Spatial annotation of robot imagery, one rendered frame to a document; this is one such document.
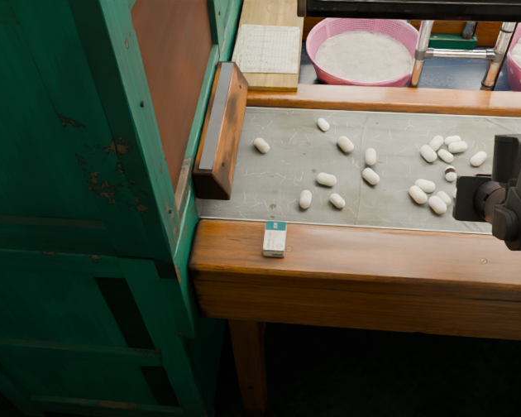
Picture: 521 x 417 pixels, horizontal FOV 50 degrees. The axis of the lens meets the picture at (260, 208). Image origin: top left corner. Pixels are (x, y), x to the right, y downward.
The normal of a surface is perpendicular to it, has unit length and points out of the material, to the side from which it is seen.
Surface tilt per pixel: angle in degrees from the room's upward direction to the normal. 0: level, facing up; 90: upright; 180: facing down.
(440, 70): 0
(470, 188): 50
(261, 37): 0
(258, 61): 0
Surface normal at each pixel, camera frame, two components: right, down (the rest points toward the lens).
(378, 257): -0.04, -0.62
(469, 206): -0.10, 0.20
